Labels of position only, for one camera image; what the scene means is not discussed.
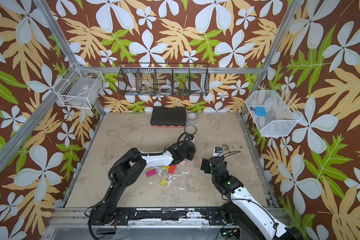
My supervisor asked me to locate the red rectangular block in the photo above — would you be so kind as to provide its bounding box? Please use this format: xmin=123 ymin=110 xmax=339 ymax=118
xmin=168 ymin=165 xmax=177 ymax=175

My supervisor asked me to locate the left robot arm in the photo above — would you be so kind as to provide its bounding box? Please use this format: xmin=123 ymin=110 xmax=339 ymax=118
xmin=88 ymin=140 xmax=196 ymax=226

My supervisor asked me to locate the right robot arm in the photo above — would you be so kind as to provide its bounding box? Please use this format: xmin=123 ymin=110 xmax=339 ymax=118
xmin=201 ymin=155 xmax=303 ymax=240

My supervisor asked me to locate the magenta rectangular block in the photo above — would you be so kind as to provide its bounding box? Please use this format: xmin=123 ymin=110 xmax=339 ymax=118
xmin=146 ymin=169 xmax=157 ymax=178

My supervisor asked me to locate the clear glass jar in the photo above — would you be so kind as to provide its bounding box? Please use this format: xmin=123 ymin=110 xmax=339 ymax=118
xmin=186 ymin=112 xmax=199 ymax=125

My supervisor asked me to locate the yellow green cube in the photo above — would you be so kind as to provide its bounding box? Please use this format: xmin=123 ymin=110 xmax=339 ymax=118
xmin=160 ymin=179 xmax=168 ymax=187

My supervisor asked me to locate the black plastic tool case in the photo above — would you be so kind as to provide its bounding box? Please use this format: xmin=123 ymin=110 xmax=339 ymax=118
xmin=150 ymin=107 xmax=187 ymax=127

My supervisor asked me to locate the white tape roll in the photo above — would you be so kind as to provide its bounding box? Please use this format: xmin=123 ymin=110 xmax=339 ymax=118
xmin=159 ymin=85 xmax=172 ymax=93

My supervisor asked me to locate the blue object in basket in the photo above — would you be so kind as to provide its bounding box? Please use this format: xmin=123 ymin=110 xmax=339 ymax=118
xmin=250 ymin=107 xmax=266 ymax=117

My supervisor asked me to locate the white mesh basket right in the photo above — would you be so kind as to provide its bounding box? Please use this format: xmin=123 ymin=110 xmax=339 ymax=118
xmin=246 ymin=87 xmax=303 ymax=138

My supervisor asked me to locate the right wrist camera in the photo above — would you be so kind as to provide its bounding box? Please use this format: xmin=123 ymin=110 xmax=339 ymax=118
xmin=213 ymin=147 xmax=223 ymax=157

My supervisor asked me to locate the black wire basket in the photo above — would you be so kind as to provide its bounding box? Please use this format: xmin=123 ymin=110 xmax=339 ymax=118
xmin=116 ymin=63 xmax=210 ymax=96

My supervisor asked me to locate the white wire basket left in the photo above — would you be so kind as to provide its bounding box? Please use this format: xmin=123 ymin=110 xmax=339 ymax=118
xmin=54 ymin=65 xmax=105 ymax=109

